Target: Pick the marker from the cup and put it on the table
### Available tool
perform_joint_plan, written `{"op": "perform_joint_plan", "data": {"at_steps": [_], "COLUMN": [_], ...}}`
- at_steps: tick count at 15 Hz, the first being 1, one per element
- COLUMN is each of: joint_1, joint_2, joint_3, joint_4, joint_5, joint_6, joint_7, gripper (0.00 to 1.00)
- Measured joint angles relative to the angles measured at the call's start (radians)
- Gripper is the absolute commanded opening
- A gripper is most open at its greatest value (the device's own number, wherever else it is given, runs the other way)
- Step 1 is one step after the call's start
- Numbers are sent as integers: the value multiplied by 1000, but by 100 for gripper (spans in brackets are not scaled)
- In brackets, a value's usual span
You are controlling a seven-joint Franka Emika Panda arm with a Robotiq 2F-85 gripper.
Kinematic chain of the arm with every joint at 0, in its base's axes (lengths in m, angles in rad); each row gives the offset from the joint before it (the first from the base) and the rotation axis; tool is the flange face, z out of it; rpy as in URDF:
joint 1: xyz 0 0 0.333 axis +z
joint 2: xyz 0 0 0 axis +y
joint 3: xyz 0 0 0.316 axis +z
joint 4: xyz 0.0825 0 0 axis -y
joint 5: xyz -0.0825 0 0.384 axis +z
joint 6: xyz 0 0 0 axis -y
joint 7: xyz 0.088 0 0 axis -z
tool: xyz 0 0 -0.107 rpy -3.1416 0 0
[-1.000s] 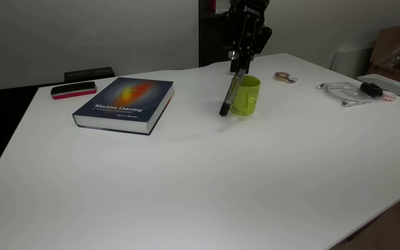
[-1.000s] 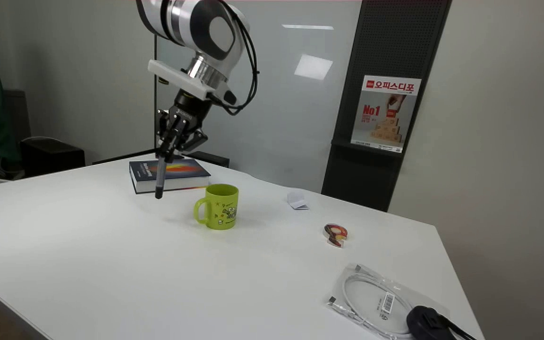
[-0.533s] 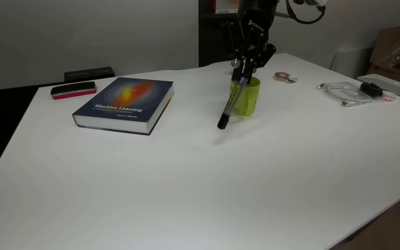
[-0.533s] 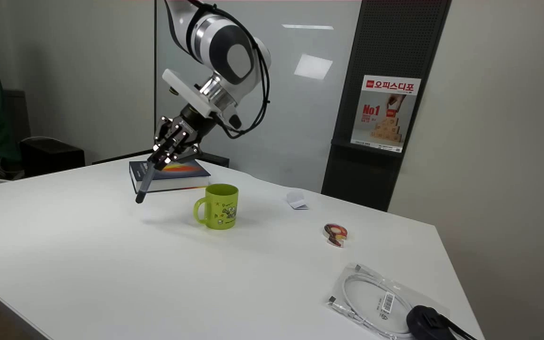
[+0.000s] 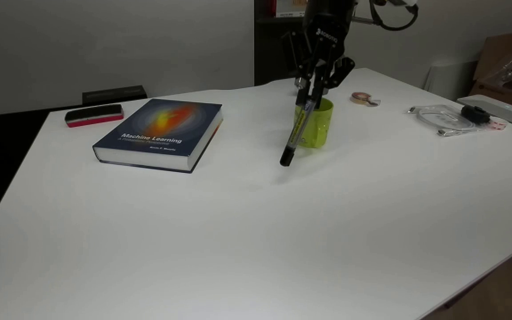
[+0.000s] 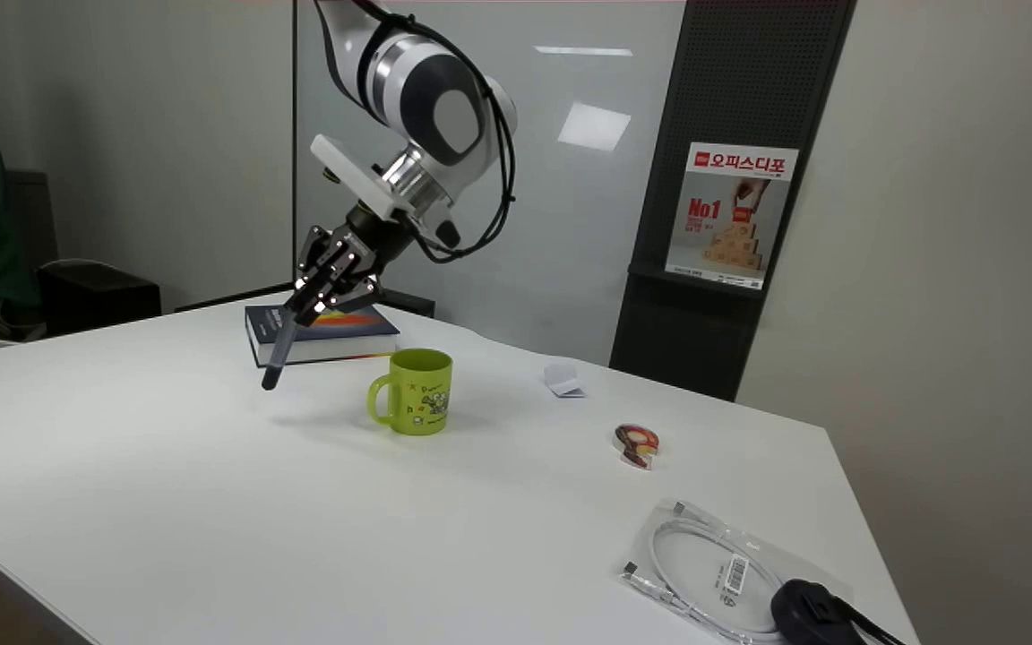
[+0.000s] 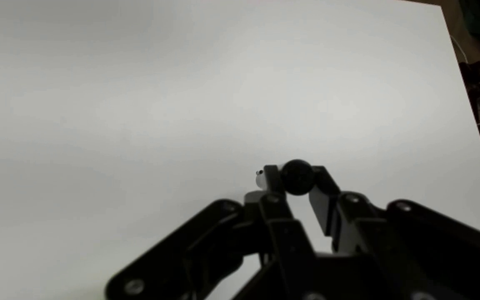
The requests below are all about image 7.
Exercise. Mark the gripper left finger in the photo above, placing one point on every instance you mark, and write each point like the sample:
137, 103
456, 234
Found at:
219, 233

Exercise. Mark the white marker with black cap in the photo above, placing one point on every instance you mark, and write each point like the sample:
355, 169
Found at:
297, 177

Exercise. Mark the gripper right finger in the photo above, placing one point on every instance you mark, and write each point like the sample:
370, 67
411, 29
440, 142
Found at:
415, 237

